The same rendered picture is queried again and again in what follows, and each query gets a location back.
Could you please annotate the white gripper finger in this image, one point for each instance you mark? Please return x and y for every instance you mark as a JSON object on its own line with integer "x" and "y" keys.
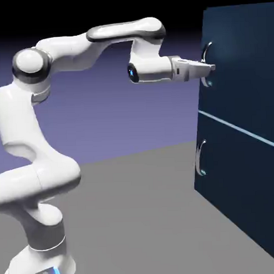
{"x": 212, "y": 67}

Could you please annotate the dark blue cabinet door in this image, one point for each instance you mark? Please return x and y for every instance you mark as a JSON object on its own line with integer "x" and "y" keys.
{"x": 236, "y": 184}
{"x": 239, "y": 64}

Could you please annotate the dark blue cabinet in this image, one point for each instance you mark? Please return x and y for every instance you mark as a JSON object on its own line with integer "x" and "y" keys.
{"x": 241, "y": 124}

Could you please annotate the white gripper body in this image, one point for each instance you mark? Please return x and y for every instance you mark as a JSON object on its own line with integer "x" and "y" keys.
{"x": 197, "y": 69}

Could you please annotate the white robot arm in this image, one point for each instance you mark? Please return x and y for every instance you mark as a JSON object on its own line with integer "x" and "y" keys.
{"x": 27, "y": 123}

